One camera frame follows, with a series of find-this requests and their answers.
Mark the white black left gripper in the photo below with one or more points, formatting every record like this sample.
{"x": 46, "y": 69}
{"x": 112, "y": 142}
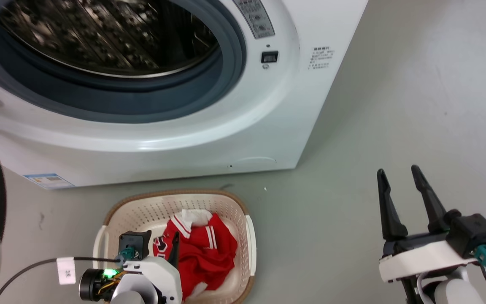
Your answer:
{"x": 158, "y": 278}

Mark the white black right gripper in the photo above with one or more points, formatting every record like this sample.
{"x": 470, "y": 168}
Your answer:
{"x": 420, "y": 257}

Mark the red white-striped garment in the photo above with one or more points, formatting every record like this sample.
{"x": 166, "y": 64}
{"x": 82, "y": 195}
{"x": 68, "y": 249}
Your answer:
{"x": 209, "y": 253}

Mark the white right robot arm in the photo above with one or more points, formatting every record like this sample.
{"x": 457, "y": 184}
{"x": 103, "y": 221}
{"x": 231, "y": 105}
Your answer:
{"x": 449, "y": 291}

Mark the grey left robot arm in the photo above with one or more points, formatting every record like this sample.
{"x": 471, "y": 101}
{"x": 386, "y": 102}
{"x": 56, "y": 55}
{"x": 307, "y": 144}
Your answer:
{"x": 127, "y": 297}

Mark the cream perforated laundry basket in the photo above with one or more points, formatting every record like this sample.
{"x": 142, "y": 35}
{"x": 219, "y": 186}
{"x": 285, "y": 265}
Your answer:
{"x": 234, "y": 223}

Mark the white front-load washing machine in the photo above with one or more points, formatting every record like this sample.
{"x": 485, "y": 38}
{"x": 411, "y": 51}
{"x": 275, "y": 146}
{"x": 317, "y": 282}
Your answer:
{"x": 268, "y": 122}

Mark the blue white energy label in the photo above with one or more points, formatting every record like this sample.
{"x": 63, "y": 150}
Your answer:
{"x": 49, "y": 180}

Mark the grey washer control panel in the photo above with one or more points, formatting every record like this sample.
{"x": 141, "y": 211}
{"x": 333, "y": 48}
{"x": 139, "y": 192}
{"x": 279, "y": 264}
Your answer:
{"x": 255, "y": 17}

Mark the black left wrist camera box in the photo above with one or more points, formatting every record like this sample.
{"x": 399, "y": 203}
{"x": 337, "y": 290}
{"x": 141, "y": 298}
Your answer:
{"x": 135, "y": 240}

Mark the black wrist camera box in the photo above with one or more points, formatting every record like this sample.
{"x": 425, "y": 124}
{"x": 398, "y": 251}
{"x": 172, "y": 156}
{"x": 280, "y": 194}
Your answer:
{"x": 135, "y": 240}
{"x": 475, "y": 234}

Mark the teal left camera connector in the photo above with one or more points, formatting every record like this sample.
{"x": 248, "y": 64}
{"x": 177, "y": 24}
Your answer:
{"x": 125, "y": 254}

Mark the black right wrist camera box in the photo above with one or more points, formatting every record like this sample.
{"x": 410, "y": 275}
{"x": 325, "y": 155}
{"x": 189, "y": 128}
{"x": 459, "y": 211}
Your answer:
{"x": 475, "y": 234}

